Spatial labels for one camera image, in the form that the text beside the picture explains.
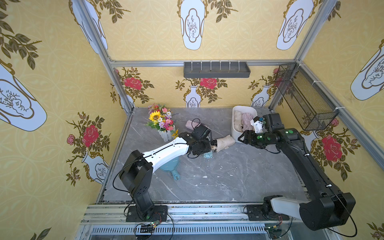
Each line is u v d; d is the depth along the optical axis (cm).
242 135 73
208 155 81
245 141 69
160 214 73
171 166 88
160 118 90
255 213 73
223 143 95
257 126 71
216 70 93
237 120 100
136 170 48
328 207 37
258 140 66
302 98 81
